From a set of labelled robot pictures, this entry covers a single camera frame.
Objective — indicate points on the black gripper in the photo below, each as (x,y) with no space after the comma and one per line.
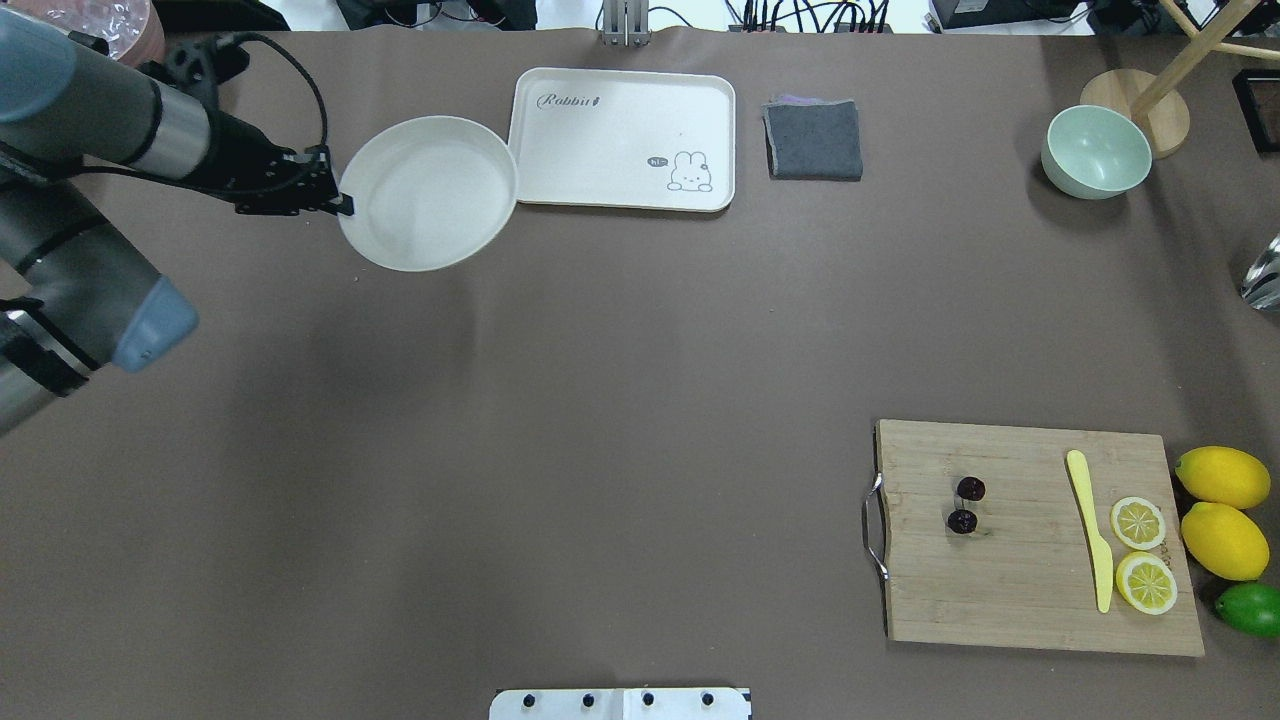
(236,151)

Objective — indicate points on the cream round plate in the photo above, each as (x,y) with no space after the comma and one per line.
(428,193)

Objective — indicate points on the dark cherry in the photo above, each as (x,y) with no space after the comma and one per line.
(971,489)
(962,521)

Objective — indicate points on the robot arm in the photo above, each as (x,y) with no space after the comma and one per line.
(69,110)

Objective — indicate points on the cream rabbit tray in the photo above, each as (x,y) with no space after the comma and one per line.
(624,139)

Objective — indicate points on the pink bowl with ice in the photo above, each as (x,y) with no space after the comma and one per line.
(133,29)

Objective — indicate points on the grey folded cloth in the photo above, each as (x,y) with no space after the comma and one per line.
(813,140)

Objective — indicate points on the mint green bowl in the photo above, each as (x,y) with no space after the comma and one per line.
(1094,153)

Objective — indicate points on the bamboo cutting board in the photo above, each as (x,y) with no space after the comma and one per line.
(1023,579)

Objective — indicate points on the wooden cup stand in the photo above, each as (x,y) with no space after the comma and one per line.
(1152,102)

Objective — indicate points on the yellow plastic knife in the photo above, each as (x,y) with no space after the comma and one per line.
(1102,558)

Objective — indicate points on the lemon slice lower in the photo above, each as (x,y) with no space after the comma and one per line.
(1138,523)

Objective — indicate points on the lemon slice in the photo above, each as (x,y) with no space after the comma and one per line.
(1138,523)
(1146,582)

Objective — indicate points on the lemon slice upper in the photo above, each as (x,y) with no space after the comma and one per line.
(1146,582)

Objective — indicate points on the steel scoop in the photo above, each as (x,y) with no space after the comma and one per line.
(1260,285)

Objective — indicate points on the yellow lemon lower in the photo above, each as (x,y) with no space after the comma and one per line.
(1226,475)

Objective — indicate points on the yellow lemon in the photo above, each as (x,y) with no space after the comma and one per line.
(1226,475)
(1225,541)

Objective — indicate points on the yellow lemon upper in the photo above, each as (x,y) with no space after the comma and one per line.
(1225,541)

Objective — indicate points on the green lime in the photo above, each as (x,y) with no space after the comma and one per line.
(1251,608)

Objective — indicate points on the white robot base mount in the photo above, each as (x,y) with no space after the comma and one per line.
(623,703)

